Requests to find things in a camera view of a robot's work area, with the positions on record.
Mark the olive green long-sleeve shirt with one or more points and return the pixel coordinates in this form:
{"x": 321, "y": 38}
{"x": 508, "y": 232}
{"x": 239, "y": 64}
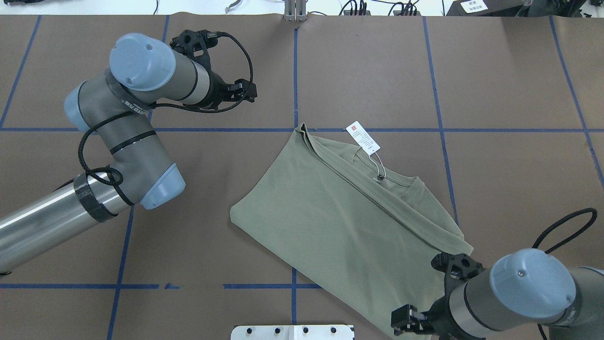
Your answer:
{"x": 321, "y": 208}

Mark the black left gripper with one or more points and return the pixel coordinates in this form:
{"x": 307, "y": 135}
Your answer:
{"x": 218, "y": 90}

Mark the aluminium frame post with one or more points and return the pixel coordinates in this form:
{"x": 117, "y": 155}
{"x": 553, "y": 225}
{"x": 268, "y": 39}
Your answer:
{"x": 295, "y": 10}

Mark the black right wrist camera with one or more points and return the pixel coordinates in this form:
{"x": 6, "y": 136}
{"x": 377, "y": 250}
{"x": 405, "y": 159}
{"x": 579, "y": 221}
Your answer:
{"x": 456, "y": 268}

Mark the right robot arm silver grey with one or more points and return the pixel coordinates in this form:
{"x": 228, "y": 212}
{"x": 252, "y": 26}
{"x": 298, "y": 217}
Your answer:
{"x": 528, "y": 286}

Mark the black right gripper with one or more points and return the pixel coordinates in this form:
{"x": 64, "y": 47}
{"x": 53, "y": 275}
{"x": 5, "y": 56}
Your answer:
{"x": 439, "y": 315}

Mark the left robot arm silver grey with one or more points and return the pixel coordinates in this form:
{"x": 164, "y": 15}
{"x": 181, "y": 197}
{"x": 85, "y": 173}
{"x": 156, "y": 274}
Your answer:
{"x": 124, "y": 162}

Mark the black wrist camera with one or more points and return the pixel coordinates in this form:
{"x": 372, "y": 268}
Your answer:
{"x": 195, "y": 45}
{"x": 456, "y": 268}

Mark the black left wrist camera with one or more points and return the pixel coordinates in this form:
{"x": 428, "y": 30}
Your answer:
{"x": 195, "y": 45}

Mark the white shirt hang tag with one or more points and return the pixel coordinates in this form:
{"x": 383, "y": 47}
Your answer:
{"x": 369, "y": 146}

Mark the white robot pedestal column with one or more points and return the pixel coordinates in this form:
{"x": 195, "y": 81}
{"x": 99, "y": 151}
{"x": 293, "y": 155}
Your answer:
{"x": 294, "y": 332}

